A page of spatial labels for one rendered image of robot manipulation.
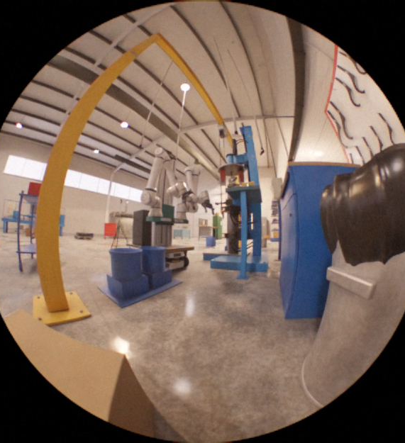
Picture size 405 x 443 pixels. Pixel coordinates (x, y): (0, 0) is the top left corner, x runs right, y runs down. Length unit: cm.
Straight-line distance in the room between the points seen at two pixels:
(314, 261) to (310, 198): 35
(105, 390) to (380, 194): 50
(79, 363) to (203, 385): 41
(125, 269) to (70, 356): 89
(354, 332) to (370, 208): 25
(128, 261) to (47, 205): 69
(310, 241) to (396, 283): 61
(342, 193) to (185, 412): 69
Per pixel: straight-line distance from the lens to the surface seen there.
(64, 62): 679
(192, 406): 56
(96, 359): 32
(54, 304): 105
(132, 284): 115
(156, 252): 128
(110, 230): 854
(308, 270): 85
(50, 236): 94
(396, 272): 33
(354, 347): 41
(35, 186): 203
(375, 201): 30
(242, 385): 60
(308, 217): 83
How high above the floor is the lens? 53
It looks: 5 degrees up
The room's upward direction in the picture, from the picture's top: 1 degrees clockwise
